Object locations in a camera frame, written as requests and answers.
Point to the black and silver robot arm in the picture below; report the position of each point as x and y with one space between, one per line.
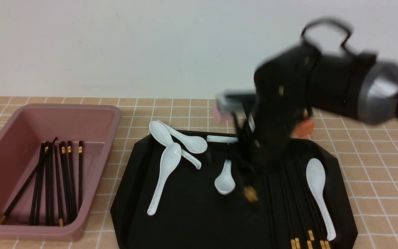
358 87

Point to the pink translucent cube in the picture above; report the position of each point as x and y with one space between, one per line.
224 113

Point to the pink plastic bin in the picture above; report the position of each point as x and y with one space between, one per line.
20 142

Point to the black plastic tray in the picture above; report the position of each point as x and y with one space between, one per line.
192 214

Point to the black chopstick in bin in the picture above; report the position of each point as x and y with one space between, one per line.
36 198
49 186
58 188

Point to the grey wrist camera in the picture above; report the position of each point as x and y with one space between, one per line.
235 101

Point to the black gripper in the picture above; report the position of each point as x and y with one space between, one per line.
281 88

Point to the black chopstick lying diagonal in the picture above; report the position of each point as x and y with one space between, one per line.
21 191

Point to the orange cube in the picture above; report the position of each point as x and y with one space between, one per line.
304 128

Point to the white ceramic spoon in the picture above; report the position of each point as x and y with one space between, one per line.
225 183
169 161
316 179
161 135
221 139
194 144

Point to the black chopstick gold band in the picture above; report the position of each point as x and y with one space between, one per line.
72 179
67 193
80 174

